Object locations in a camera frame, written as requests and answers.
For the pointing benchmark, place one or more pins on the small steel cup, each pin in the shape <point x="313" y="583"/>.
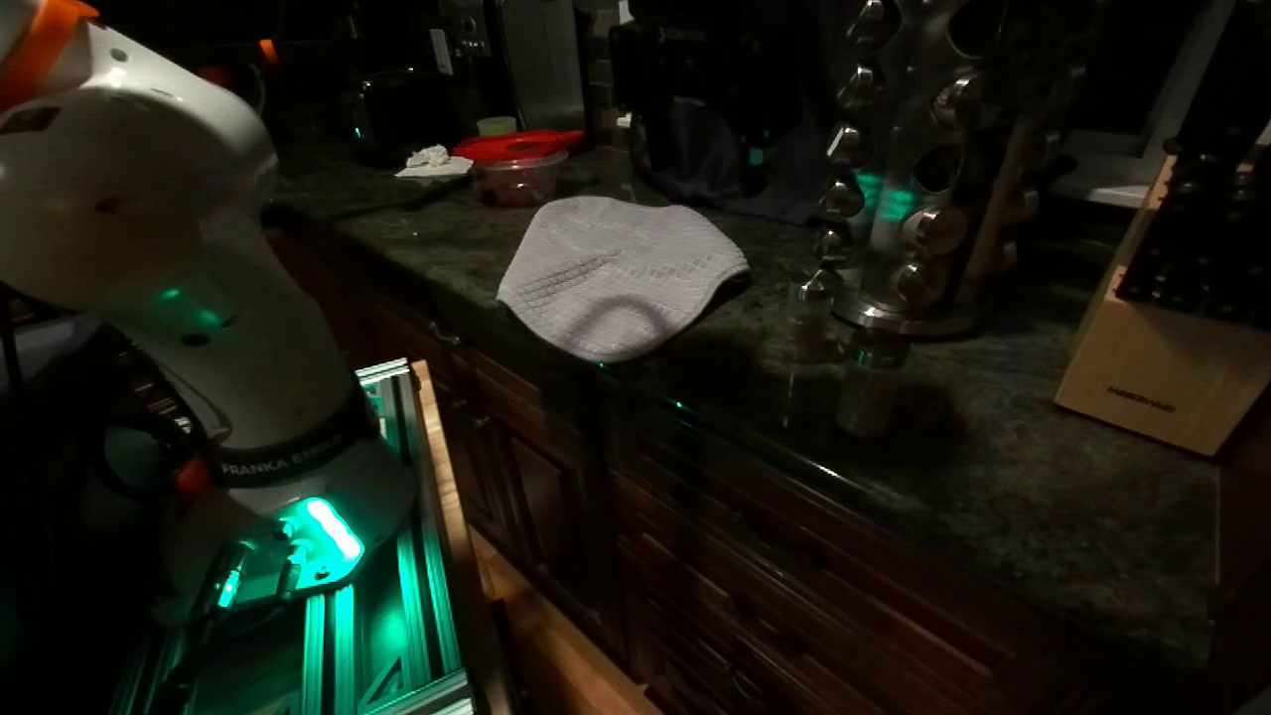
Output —
<point x="806" y="346"/>

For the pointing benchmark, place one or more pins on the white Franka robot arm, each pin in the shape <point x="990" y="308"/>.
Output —
<point x="198" y="281"/>

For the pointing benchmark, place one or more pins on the glass spice bottle steel lid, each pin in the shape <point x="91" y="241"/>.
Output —
<point x="872" y="380"/>

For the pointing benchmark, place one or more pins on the stainless steel spice rack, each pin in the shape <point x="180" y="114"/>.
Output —
<point x="946" y="174"/>

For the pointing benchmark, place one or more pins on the grey waffle dish towel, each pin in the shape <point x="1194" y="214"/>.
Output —
<point x="615" y="271"/>

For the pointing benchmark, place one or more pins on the red lid food container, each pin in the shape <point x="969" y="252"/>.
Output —
<point x="519" y="158"/>

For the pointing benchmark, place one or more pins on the dark wooden drawer cabinet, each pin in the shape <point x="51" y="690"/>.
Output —
<point x="738" y="583"/>

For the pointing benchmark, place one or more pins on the black curtain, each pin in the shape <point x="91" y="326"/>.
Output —
<point x="715" y="94"/>

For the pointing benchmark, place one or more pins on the crumpled white cloth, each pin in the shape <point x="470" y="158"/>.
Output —
<point x="430" y="163"/>

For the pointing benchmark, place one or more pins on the wooden knife block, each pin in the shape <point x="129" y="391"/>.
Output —
<point x="1165" y="358"/>

